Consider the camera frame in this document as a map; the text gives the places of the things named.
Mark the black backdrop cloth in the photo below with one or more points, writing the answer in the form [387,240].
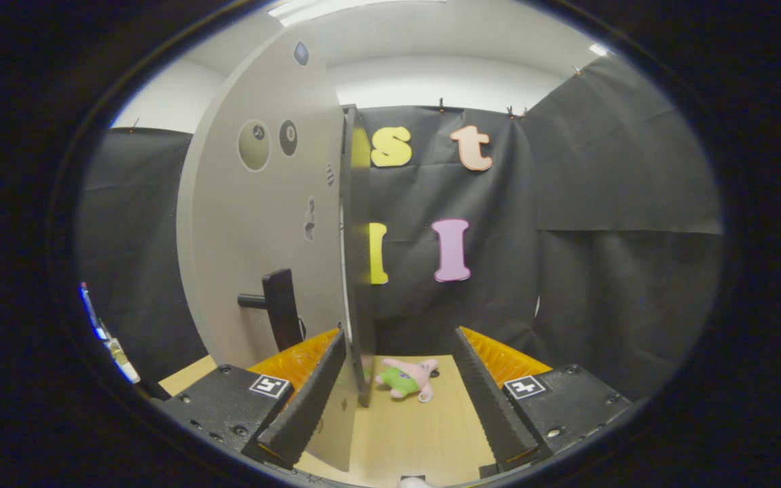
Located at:
[601,271]

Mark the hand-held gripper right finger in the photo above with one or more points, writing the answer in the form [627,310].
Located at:
[492,407]

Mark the white and blue object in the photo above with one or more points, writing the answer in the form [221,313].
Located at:
[126,369]

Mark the grey shoe cabinet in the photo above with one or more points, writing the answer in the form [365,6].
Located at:
[362,305]

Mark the small ceiling light panel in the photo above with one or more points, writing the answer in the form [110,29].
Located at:
[598,49]

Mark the long ceiling light panel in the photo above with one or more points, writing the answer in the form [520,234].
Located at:
[336,8]

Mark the pink and green plush toy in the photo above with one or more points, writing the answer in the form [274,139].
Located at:
[404,381]

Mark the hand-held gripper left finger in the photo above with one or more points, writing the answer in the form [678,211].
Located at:
[306,407]

